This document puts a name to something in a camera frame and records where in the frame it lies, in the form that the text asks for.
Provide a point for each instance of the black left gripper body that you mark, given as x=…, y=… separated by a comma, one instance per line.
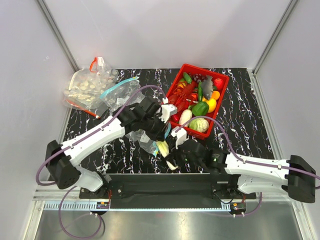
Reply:
x=154, y=126

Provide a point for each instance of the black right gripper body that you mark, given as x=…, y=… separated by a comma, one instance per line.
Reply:
x=183, y=157

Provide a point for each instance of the blue zipper clear bag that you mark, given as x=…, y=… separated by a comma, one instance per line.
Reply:
x=145, y=142

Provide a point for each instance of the toy leek green white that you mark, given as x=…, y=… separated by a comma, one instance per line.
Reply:
x=163, y=148

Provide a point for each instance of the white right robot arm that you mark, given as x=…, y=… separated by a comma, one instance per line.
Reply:
x=293, y=176

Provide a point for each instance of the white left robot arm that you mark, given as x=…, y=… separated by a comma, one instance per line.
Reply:
x=63, y=160

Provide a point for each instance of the red zipper clear bag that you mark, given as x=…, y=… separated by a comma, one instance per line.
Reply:
x=84, y=90

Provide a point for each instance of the green toy cabbage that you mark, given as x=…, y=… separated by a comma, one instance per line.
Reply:
x=200, y=125

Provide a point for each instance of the red toy chili pepper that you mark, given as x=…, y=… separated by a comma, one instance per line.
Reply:
x=175, y=118

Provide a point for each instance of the white toy radish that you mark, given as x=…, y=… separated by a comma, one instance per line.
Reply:
x=185, y=116

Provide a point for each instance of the red toy lobster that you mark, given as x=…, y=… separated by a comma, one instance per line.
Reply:
x=182, y=96

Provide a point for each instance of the green toy bell pepper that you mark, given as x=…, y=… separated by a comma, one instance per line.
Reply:
x=200, y=109

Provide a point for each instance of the yellow toy lemon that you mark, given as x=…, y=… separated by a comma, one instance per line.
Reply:
x=212, y=103

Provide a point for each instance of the green toy cucumber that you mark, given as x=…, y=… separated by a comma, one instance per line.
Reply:
x=187, y=78

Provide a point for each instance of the orange toy fruit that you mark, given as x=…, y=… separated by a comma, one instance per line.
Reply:
x=215, y=95

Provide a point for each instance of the purple toy grapes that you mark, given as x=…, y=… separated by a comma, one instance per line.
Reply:
x=197, y=77

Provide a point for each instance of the grey toy fish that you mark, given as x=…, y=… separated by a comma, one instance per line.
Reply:
x=207, y=87

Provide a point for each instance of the red toy apple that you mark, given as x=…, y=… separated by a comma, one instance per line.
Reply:
x=218, y=83

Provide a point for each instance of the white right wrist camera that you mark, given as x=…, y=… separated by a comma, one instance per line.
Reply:
x=179, y=134

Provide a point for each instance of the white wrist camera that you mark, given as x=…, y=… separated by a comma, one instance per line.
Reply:
x=167, y=110
x=179, y=134

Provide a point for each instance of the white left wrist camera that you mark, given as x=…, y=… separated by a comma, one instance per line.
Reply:
x=167, y=110

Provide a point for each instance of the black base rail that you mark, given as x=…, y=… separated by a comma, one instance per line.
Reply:
x=206, y=185

